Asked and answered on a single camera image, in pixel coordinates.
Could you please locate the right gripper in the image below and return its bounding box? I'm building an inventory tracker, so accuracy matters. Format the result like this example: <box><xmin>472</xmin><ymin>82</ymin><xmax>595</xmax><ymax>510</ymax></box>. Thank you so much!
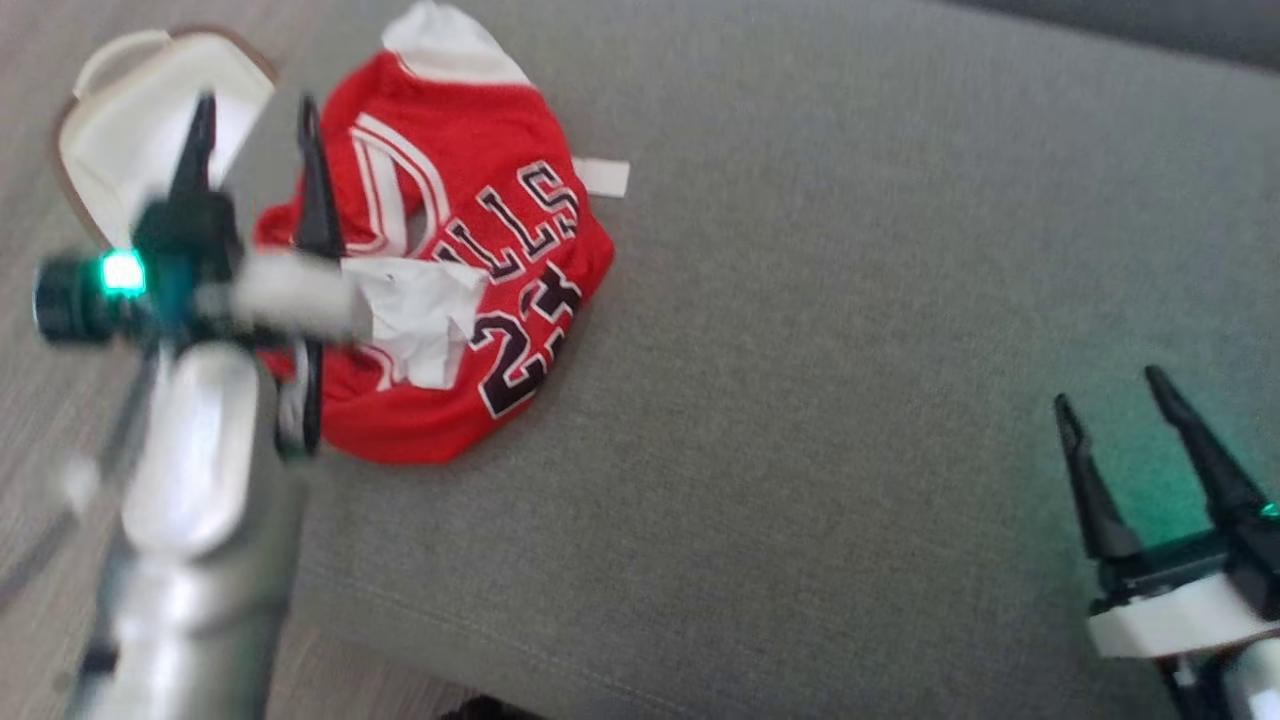
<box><xmin>1053</xmin><ymin>365</ymin><xmax>1280</xmax><ymax>659</ymax></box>

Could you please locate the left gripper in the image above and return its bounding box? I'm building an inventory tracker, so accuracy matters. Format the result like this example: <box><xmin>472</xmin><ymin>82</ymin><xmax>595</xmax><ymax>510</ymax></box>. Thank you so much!
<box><xmin>33</xmin><ymin>93</ymin><xmax>373</xmax><ymax>346</ymax></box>

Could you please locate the red Bulls basketball jersey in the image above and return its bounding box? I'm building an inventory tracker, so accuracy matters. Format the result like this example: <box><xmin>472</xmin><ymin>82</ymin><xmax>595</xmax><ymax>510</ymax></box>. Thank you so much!
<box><xmin>252</xmin><ymin>0</ymin><xmax>631</xmax><ymax>466</ymax></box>

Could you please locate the white round basket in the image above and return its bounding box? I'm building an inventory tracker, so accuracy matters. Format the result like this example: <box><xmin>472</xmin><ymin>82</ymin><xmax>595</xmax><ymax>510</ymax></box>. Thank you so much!
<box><xmin>55</xmin><ymin>28</ymin><xmax>279</xmax><ymax>251</ymax></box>

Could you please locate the large grey sofa cushion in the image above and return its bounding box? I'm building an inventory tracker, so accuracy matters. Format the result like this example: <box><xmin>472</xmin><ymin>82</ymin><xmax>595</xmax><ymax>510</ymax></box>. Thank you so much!
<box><xmin>225</xmin><ymin>0</ymin><xmax>1280</xmax><ymax>720</ymax></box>

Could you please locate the small grey sofa cushion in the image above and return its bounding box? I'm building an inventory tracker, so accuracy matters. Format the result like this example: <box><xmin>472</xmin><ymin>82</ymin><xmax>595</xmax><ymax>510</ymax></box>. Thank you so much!
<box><xmin>940</xmin><ymin>0</ymin><xmax>1280</xmax><ymax>73</ymax></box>

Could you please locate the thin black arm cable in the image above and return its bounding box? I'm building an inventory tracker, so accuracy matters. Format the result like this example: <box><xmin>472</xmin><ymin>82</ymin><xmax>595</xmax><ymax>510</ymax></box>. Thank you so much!
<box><xmin>0</xmin><ymin>345</ymin><xmax>163</xmax><ymax>613</ymax></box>

